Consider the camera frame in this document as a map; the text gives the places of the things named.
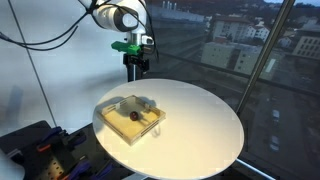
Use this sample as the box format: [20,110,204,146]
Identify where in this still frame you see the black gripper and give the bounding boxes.
[123,52,150,74]

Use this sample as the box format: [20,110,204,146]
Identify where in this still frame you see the square wooden tray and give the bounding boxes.
[96,94,167,147]

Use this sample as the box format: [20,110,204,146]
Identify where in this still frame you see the black clamp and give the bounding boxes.
[64,129,88,148]

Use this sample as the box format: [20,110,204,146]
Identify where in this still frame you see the thin grey rod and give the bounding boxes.
[7,0,58,128]

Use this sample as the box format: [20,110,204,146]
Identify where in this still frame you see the blue clamp with orange tip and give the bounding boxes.
[36,125,64,153]

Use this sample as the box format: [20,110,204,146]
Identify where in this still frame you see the tan perforated board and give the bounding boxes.
[36,158,66,180]

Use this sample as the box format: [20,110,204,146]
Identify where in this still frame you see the slanted grey metal pole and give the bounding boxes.
[234,0,297,118]

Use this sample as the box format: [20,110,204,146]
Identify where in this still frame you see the black equipment with orange parts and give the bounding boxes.
[0,119,134,180]

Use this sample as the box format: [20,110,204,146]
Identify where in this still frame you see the light metal bar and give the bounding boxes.
[234,158,278,180]

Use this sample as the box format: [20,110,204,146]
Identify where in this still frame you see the white rounded object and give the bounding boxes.
[0,148,26,180]

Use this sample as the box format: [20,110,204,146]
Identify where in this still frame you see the black vertical window post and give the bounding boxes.
[126,64,138,83]

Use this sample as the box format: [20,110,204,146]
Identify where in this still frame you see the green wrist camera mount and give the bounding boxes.
[110,40,143,56]

